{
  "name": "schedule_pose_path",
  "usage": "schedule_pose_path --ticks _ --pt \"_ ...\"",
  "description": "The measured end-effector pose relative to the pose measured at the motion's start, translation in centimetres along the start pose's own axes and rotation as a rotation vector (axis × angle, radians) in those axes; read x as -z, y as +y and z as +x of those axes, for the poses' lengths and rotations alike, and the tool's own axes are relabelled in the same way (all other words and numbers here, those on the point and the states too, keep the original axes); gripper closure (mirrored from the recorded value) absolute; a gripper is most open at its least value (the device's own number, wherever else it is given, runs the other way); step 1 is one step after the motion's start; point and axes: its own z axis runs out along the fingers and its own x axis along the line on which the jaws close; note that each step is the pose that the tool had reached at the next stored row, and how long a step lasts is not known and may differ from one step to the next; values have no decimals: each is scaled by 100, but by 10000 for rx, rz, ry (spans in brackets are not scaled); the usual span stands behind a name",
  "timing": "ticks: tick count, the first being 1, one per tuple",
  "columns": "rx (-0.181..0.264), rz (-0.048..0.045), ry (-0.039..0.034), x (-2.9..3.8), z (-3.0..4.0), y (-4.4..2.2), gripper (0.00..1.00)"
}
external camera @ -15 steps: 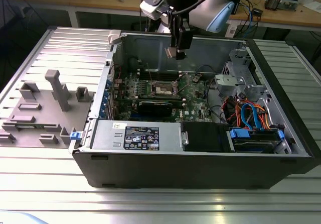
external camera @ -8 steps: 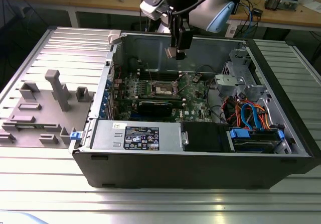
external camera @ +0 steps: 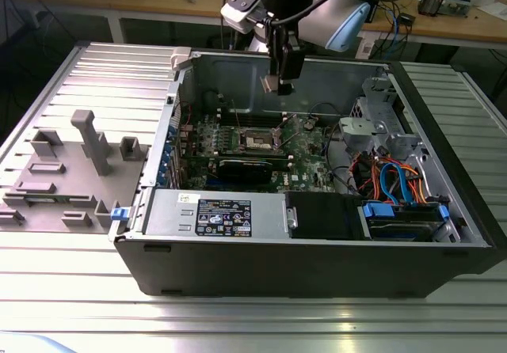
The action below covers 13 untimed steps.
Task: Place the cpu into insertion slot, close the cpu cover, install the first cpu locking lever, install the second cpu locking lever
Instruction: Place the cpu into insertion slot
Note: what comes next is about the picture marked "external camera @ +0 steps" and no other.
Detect grey parts rack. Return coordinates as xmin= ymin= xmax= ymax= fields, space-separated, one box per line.
xmin=0 ymin=109 xmax=154 ymax=235

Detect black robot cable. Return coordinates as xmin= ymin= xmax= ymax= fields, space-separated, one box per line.
xmin=268 ymin=0 xmax=402 ymax=28

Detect silver CPU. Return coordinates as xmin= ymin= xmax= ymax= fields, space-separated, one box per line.
xmin=259 ymin=74 xmax=284 ymax=93

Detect green motherboard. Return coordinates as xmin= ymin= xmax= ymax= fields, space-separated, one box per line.
xmin=173 ymin=109 xmax=337 ymax=194

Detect silver metal drive cage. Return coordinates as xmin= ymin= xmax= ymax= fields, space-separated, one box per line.
xmin=338 ymin=74 xmax=427 ymax=160

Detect black PC case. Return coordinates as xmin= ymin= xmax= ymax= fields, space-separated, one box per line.
xmin=107 ymin=47 xmax=507 ymax=299

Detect RAM slot white clips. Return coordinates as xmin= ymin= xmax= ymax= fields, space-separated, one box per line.
xmin=185 ymin=153 xmax=293 ymax=161
xmin=219 ymin=116 xmax=287 ymax=124

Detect grey power supply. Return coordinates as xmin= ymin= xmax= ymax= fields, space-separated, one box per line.
xmin=144 ymin=188 xmax=287 ymax=240

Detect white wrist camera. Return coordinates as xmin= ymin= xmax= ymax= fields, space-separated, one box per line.
xmin=219 ymin=0 xmax=265 ymax=35

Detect thin black wire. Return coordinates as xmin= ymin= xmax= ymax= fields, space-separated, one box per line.
xmin=310 ymin=101 xmax=341 ymax=119

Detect grey plastic latch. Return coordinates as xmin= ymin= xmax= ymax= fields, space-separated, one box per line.
xmin=169 ymin=46 xmax=194 ymax=72

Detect wooden desk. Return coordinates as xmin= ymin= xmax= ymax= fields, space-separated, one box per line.
xmin=0 ymin=0 xmax=507 ymax=49

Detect black plastic bay cover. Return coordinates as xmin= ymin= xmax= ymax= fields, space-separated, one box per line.
xmin=284 ymin=190 xmax=373 ymax=242

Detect hard disk in blue carrier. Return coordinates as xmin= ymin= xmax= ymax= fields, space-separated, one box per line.
xmin=358 ymin=199 xmax=451 ymax=243

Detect small electronic device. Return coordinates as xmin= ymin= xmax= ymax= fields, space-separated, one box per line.
xmin=417 ymin=0 xmax=472 ymax=17

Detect orange wire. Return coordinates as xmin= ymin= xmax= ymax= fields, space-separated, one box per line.
xmin=395 ymin=164 xmax=431 ymax=206

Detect black graphics card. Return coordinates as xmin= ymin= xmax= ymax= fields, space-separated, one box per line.
xmin=206 ymin=155 xmax=275 ymax=187

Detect flat blue wire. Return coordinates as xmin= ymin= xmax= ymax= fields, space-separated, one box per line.
xmin=379 ymin=161 xmax=416 ymax=207

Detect CPU socket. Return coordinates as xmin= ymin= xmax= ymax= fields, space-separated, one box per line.
xmin=232 ymin=124 xmax=285 ymax=153

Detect metal socket cover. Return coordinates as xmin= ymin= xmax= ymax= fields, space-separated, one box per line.
xmin=273 ymin=113 xmax=298 ymax=150

